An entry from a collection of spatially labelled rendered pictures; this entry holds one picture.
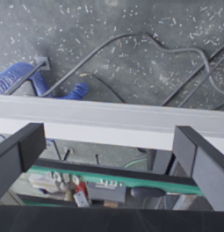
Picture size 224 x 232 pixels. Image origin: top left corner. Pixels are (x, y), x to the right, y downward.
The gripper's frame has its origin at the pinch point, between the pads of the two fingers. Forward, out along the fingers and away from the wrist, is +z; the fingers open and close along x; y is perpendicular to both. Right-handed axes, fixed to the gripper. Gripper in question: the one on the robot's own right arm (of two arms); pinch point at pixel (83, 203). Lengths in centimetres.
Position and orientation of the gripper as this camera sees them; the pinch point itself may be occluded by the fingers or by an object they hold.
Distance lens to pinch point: 57.1
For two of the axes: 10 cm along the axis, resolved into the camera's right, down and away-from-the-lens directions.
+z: -5.0, -5.5, 6.7
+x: 0.5, 7.5, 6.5
